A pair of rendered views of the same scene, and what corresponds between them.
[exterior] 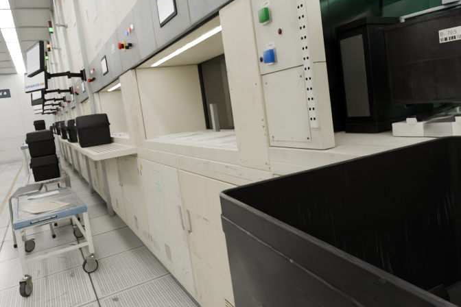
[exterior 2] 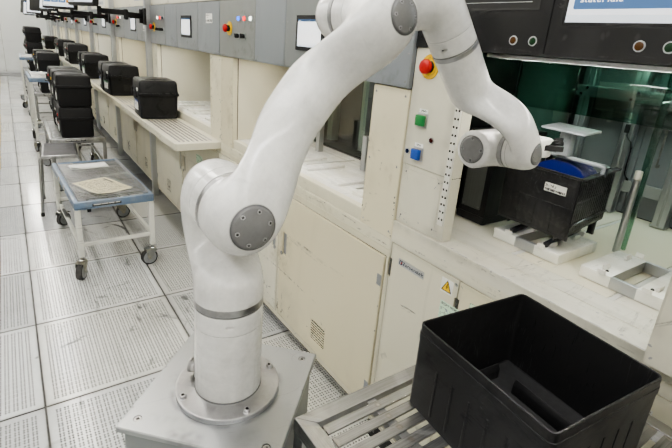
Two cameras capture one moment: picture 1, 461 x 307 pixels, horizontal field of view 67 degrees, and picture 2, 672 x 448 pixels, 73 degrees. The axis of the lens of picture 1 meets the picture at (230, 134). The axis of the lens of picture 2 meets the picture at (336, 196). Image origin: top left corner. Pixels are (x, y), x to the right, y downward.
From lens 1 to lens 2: 63 cm
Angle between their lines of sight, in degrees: 15
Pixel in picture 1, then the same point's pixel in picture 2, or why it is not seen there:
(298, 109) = (429, 206)
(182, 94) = not seen: hidden behind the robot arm
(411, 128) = (507, 237)
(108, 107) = (170, 65)
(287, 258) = (457, 363)
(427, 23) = (539, 172)
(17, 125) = not seen: outside the picture
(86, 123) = (151, 90)
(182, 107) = not seen: hidden behind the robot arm
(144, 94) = (243, 89)
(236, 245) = (427, 347)
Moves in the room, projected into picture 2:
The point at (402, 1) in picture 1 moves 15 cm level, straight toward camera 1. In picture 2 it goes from (532, 108) to (532, 112)
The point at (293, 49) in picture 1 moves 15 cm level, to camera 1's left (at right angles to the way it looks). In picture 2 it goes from (438, 161) to (387, 158)
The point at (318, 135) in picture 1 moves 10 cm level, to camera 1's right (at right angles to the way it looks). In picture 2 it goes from (440, 231) to (473, 232)
